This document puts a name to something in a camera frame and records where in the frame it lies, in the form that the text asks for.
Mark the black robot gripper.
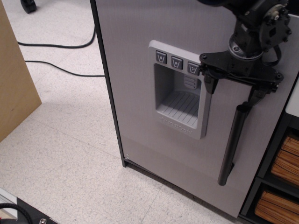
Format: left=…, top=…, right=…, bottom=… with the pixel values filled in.
left=199, top=51, right=284, bottom=110

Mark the grey toy fridge door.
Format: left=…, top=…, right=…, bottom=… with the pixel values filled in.
left=91, top=0, right=299, bottom=217

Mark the grey water dispenser panel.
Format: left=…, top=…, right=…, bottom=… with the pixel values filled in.
left=149, top=40, right=212, bottom=140

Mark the white countertop piece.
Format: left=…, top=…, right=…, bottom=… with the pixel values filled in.
left=285, top=80, right=299, bottom=117

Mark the upper wicker basket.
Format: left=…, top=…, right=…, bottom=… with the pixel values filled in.
left=271, top=134, right=299, bottom=186

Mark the wicker basket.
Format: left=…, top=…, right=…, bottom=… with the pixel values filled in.
left=254, top=191, right=299, bottom=224
left=271, top=134, right=299, bottom=186

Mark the lower wicker basket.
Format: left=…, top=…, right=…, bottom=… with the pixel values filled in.
left=254, top=191, right=299, bottom=224

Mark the brown wooden board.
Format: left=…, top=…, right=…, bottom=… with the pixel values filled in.
left=0, top=3, right=42, bottom=140

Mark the black caster wheel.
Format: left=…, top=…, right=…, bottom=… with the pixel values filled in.
left=20, top=0, right=37, bottom=14

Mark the black fridge door handle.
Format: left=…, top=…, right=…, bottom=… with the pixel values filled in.
left=218, top=102, right=251, bottom=186

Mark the upper black floor cable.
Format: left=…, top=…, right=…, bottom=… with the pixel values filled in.
left=17, top=25, right=97, bottom=49

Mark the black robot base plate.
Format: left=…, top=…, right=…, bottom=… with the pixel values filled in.
left=0, top=188, right=59, bottom=224

